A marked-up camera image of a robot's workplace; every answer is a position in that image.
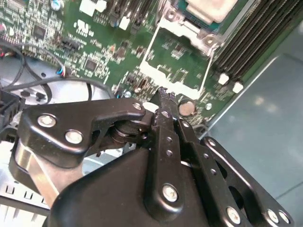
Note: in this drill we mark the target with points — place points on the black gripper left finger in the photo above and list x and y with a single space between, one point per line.
59 127

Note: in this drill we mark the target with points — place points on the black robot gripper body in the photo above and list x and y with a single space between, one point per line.
106 201

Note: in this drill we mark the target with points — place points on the silver CPU chip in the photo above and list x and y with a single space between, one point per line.
213 9

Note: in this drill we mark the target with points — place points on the metal CPU socket cover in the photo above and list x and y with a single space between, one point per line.
182 88

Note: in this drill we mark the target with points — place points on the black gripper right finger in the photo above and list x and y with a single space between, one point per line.
213 170

